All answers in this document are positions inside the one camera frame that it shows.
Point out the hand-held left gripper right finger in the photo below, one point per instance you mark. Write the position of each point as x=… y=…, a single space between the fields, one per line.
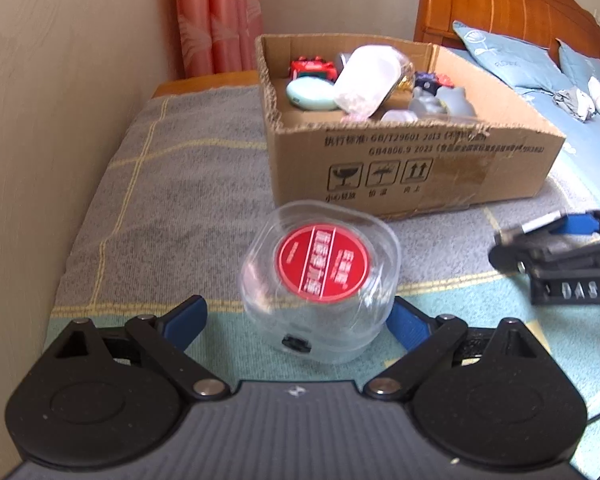
x=405 y=322

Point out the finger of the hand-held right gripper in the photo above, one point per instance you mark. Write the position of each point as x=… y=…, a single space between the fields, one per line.
x=577 y=223
x=512 y=257

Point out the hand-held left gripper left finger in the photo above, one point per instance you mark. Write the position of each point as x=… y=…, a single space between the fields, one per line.
x=185 y=320

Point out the clear container with red label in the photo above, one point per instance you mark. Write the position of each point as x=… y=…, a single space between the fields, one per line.
x=322 y=262

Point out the brown cardboard box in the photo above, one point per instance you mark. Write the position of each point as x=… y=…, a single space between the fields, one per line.
x=410 y=175

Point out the grey toy figure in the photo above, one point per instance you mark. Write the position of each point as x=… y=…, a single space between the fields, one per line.
x=440 y=105

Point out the white translucent plastic container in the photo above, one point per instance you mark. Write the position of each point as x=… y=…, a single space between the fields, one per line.
x=365 y=77

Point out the light blue earbuds case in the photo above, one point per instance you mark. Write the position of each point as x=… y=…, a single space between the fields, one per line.
x=312 y=94

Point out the red toy truck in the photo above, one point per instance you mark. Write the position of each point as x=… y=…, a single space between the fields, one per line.
x=312 y=67

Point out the light blue bedsheet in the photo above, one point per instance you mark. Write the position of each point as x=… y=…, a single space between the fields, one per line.
x=585 y=145

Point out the crumpled grey cloth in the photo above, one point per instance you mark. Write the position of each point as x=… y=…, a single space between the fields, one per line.
x=575 y=102

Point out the small blue pillow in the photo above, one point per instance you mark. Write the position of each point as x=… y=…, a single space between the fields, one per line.
x=577 y=67

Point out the large blue pillow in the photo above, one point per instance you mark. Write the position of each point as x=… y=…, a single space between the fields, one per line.
x=510 y=57

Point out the translucent white ball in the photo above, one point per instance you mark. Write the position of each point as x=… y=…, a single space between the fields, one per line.
x=396 y=115

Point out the dark toy car red wheels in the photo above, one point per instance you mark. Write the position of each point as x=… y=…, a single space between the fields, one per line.
x=432 y=81

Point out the clear bottle with gold contents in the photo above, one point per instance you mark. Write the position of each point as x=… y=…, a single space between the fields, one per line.
x=406 y=82

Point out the wooden bed headboard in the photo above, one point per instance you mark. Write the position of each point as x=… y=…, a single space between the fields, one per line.
x=505 y=0

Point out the pink curtain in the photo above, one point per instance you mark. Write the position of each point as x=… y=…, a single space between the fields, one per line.
x=220 y=20

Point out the wooden bed rail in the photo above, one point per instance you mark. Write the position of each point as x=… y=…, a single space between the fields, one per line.
x=205 y=85

